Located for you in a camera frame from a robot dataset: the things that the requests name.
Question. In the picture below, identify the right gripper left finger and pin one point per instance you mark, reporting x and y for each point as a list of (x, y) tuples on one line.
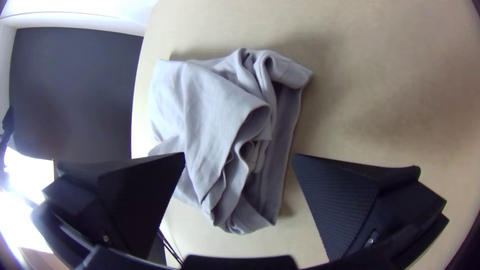
[(123, 202)]

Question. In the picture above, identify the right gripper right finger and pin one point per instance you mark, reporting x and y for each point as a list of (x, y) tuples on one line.
[(360, 210)]

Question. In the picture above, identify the grey t-shirt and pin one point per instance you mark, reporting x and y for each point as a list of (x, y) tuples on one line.
[(221, 131)]

